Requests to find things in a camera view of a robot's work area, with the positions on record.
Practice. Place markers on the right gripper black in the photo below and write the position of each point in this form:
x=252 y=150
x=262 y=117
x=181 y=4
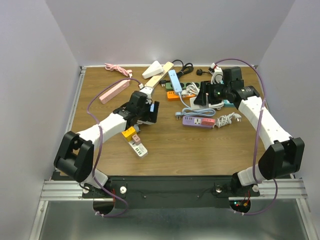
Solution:
x=206 y=87

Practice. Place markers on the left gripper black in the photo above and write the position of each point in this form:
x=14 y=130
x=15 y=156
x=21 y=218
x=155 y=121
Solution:
x=150 y=116

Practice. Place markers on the white cube socket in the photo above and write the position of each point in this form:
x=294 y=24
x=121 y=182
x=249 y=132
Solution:
x=194 y=106

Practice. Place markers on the small pink plug adapter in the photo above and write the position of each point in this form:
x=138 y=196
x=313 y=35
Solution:
x=136 y=139

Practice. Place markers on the yellow cube socket adapter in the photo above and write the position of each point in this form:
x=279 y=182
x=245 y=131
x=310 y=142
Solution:
x=128 y=133

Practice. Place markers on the white usb power strip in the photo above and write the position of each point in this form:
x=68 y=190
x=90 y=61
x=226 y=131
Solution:
x=139 y=149

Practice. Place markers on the round light blue socket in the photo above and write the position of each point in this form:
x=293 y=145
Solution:
x=152 y=108

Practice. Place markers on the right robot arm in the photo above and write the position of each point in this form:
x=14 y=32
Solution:
x=283 y=153

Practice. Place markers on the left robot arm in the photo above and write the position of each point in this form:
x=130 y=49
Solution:
x=75 y=155

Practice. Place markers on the small black two-pin plug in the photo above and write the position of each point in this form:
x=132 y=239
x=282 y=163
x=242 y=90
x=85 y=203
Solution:
x=163 y=82

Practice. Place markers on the purple pink power strip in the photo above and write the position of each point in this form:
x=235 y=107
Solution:
x=199 y=122

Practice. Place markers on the teal long power strip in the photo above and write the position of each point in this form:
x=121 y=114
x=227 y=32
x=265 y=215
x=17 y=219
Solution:
x=228 y=104

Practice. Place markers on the light blue power strip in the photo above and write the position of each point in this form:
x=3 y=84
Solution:
x=174 y=81

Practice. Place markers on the orange power strip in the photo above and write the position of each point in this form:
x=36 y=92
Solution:
x=172 y=96

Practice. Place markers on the dark green power strip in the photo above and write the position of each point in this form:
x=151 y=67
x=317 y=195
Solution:
x=183 y=85

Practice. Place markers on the beige wooden power strip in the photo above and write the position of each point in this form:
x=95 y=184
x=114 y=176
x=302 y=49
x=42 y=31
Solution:
x=154 y=81

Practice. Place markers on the white triangular power strip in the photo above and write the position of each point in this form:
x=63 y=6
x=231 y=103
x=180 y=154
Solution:
x=154 y=69

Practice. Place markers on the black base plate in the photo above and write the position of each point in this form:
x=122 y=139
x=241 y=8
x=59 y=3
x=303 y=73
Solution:
x=190 y=191

